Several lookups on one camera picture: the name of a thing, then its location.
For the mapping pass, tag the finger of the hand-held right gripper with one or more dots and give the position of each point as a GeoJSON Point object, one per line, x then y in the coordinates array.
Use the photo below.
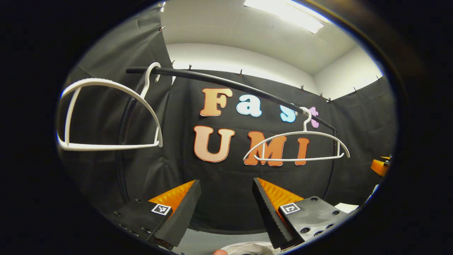
{"type": "Point", "coordinates": [379, 167]}

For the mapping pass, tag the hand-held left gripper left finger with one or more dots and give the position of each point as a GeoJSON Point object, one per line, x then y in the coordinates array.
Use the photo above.
{"type": "Point", "coordinates": [180, 216]}

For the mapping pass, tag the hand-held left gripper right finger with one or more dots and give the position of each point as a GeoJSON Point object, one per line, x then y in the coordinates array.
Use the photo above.
{"type": "Point", "coordinates": [270, 219]}

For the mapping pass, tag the white laundry hamper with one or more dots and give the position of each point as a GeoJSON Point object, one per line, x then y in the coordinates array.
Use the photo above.
{"type": "Point", "coordinates": [247, 248]}

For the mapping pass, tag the white plastic clothes hanger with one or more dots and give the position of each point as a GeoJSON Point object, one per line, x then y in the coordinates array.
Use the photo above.
{"type": "Point", "coordinates": [305, 131]}
{"type": "Point", "coordinates": [95, 81]}

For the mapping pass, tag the black backdrop cloth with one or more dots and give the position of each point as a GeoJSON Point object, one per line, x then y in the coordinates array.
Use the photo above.
{"type": "Point", "coordinates": [226, 198]}

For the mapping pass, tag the white flat sheet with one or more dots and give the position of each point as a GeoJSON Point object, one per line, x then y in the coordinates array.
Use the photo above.
{"type": "Point", "coordinates": [346, 207]}

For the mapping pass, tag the ceiling light panel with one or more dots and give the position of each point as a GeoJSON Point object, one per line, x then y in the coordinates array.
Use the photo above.
{"type": "Point", "coordinates": [283, 14]}

